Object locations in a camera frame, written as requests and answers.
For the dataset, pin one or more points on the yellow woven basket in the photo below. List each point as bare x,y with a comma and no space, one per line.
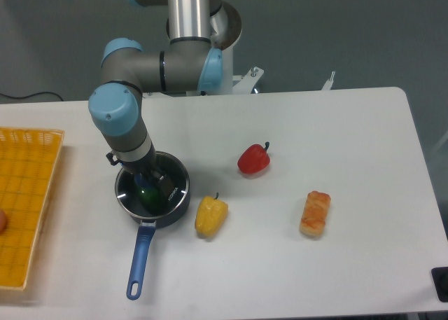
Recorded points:
29,158

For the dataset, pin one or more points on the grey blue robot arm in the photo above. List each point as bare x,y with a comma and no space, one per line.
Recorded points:
128,72

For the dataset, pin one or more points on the yellow bell pepper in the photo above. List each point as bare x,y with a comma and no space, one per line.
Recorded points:
211,214

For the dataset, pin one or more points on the black device at table corner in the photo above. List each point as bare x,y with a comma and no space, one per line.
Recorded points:
440,280

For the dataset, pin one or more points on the black pot blue handle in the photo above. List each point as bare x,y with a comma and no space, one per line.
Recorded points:
145,233

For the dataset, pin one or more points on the red bell pepper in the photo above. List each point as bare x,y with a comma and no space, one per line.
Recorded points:
254,159

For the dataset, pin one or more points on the orange item in basket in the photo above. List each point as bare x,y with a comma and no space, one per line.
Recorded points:
3,220

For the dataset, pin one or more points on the glass pot lid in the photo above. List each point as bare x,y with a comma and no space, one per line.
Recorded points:
126,194

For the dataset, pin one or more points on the toasted bread piece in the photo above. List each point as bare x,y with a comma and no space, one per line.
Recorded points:
313,219

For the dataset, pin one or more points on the green bell pepper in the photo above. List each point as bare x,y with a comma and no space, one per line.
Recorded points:
150,197

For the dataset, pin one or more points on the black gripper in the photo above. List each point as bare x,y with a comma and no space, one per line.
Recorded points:
144,162

